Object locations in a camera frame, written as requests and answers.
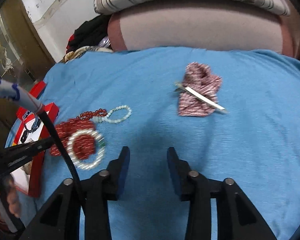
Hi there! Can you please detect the red bead bracelet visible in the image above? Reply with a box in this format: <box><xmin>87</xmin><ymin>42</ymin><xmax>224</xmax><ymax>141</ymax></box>
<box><xmin>76</xmin><ymin>108</ymin><xmax>108</xmax><ymax>120</ymax></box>

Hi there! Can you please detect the blue bed blanket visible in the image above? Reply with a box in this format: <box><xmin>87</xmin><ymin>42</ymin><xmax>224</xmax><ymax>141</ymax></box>
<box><xmin>40</xmin><ymin>47</ymin><xmax>300</xmax><ymax>239</ymax></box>

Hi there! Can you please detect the person hand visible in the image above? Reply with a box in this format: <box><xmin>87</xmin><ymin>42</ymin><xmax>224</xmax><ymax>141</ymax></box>
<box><xmin>0</xmin><ymin>174</ymin><xmax>22</xmax><ymax>222</ymax></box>

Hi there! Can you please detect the white blue sleeve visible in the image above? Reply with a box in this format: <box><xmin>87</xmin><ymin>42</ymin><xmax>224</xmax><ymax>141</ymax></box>
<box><xmin>0</xmin><ymin>76</ymin><xmax>44</xmax><ymax>116</ymax></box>

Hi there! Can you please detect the beige patterned scarf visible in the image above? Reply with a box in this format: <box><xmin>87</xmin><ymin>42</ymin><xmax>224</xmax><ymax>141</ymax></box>
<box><xmin>60</xmin><ymin>46</ymin><xmax>114</xmax><ymax>63</ymax></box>

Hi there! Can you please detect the red plaid scrunchie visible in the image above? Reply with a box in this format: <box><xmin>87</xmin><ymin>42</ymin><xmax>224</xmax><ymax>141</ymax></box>
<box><xmin>178</xmin><ymin>62</ymin><xmax>223</xmax><ymax>117</ymax></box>

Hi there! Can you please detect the black red clothes pile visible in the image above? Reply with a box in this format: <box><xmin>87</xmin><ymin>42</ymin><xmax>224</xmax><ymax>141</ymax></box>
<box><xmin>66</xmin><ymin>15</ymin><xmax>111</xmax><ymax>53</ymax></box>

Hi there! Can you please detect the pale green bead bracelet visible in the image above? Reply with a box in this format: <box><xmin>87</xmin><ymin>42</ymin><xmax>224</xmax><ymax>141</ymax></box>
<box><xmin>92</xmin><ymin>104</ymin><xmax>133</xmax><ymax>124</ymax></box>

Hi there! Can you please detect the silver hair clip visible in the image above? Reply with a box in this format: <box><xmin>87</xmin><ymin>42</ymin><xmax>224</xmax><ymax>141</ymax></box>
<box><xmin>174</xmin><ymin>82</ymin><xmax>228</xmax><ymax>113</ymax></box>

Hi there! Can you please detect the pink bolster cushion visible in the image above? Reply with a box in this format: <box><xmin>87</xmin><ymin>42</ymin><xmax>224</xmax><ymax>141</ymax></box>
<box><xmin>108</xmin><ymin>0</ymin><xmax>294</xmax><ymax>56</ymax></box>

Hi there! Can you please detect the cream dotted scrunchie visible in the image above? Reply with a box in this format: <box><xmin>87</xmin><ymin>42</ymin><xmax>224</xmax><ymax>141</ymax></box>
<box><xmin>21</xmin><ymin>161</ymin><xmax>32</xmax><ymax>175</ymax></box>

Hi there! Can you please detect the red dotted scrunchie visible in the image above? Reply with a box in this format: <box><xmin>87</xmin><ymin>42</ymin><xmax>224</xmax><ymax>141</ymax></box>
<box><xmin>49</xmin><ymin>117</ymin><xmax>101</xmax><ymax>161</ymax></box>

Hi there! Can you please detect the red box lid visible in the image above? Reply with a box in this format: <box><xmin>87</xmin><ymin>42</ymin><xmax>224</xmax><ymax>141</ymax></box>
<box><xmin>16</xmin><ymin>81</ymin><xmax>46</xmax><ymax>120</ymax></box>

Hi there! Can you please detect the white pearl bracelet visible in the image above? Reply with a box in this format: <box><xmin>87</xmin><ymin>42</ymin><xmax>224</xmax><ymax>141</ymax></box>
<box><xmin>66</xmin><ymin>128</ymin><xmax>107</xmax><ymax>170</ymax></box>

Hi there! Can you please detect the black cable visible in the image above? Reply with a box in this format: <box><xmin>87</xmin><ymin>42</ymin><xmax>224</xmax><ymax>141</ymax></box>
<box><xmin>38</xmin><ymin>110</ymin><xmax>82</xmax><ymax>188</ymax></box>

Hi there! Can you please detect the red framed white tray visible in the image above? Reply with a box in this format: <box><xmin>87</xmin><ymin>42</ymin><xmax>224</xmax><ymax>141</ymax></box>
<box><xmin>11</xmin><ymin>111</ymin><xmax>50</xmax><ymax>198</ymax></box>

